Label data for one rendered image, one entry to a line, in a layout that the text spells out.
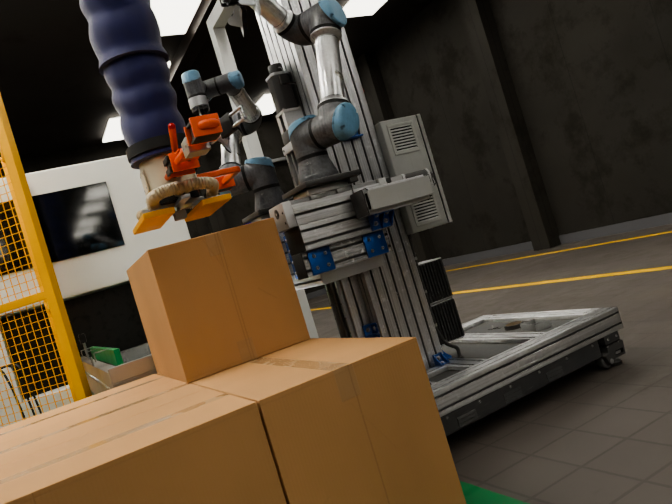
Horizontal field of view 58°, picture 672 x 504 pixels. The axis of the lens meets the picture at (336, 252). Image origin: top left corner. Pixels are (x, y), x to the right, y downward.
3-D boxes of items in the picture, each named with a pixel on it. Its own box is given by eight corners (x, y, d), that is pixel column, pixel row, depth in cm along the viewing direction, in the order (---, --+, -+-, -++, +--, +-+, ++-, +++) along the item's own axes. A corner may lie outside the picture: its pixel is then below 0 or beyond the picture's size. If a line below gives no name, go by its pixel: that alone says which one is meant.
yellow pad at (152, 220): (133, 235, 220) (129, 222, 220) (161, 228, 224) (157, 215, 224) (144, 219, 189) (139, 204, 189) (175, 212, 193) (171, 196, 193)
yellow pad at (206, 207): (185, 222, 227) (181, 209, 227) (210, 216, 232) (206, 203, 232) (203, 205, 196) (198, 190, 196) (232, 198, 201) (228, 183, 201)
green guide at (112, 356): (82, 362, 436) (78, 350, 436) (97, 357, 441) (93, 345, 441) (102, 372, 294) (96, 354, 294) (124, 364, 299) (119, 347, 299)
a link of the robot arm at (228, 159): (244, 175, 255) (239, 106, 294) (210, 186, 257) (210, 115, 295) (254, 196, 264) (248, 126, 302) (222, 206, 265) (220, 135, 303)
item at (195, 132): (188, 146, 158) (183, 127, 157) (215, 140, 161) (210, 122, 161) (194, 136, 150) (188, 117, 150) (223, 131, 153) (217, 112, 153)
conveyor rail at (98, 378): (83, 383, 435) (75, 358, 435) (91, 381, 437) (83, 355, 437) (121, 421, 229) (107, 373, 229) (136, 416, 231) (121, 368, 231)
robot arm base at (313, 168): (328, 182, 229) (321, 157, 229) (347, 172, 216) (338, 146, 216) (293, 191, 223) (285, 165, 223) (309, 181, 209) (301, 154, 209)
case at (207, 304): (156, 372, 228) (126, 270, 228) (255, 338, 246) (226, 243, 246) (187, 383, 174) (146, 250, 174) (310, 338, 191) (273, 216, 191)
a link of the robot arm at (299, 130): (309, 160, 228) (299, 125, 228) (337, 148, 220) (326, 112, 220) (289, 162, 218) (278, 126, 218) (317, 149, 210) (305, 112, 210)
